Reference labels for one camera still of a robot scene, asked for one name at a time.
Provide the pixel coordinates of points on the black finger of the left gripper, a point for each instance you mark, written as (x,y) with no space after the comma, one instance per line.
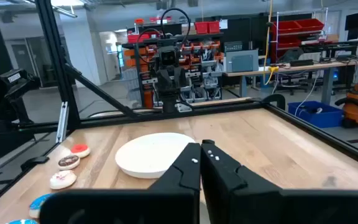
(165,82)
(176,82)

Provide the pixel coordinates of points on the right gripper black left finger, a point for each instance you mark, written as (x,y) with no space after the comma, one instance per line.
(185,174)

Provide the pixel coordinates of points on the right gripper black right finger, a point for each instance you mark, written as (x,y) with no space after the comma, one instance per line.
(222,174)

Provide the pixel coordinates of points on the small red glazed donut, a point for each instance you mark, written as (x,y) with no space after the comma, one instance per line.
(79,148)

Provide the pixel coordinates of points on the small chocolate sprinkled donut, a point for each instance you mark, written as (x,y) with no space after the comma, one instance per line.
(68,161)

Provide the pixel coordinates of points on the small white sprinkled donut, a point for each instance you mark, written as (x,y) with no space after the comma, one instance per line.
(62,180)

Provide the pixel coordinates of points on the small blue sprinkled donut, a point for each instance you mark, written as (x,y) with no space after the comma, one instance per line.
(36,205)

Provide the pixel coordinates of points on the large blue white-drizzled donut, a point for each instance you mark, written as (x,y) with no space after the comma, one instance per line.
(22,222)

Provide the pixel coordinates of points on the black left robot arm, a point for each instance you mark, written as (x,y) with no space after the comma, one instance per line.
(169,104)

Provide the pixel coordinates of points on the black rack with orange bins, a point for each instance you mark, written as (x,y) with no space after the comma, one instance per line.
(197,67)

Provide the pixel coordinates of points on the white round plate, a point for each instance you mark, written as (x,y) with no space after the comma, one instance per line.
(148,155)

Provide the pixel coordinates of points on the small red storage bin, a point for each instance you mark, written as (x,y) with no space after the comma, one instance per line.
(201,28)
(138,38)
(213,27)

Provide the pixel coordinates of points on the grey equipment case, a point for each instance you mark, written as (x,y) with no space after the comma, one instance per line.
(241,62)

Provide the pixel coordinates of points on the blue plastic bin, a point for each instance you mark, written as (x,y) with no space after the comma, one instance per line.
(322,119)

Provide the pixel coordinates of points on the black office chair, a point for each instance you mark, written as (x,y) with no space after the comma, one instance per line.
(291,56)

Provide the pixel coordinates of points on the large red storage bin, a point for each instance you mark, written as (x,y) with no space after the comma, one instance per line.
(311,25)
(286,27)

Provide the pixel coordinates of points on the wooden workbench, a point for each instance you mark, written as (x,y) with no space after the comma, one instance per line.
(306,66)

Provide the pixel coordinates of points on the orange shop vacuum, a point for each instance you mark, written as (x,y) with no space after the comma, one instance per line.
(356,112)

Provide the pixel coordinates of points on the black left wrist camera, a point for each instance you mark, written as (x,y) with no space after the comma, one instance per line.
(169,57)

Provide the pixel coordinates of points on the black curved corner bracket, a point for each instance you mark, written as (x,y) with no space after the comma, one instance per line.
(273,96)

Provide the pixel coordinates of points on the silver aluminium bracket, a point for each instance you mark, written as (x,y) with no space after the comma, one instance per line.
(62,124)

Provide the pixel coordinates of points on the black clamp bracket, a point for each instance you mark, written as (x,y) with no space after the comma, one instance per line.
(34,161)

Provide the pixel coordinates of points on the black wall monitor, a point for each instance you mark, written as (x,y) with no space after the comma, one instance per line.
(356,21)

